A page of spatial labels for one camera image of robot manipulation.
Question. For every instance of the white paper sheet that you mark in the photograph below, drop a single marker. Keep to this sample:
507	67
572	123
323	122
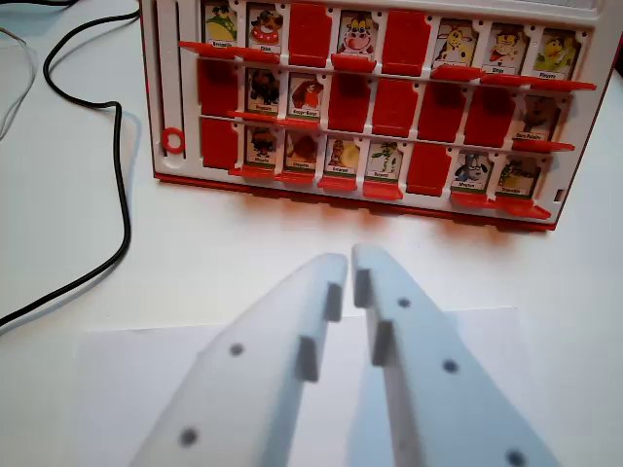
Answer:
340	389

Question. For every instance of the red and white game board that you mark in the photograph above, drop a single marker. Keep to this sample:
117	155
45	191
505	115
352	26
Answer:
350	131

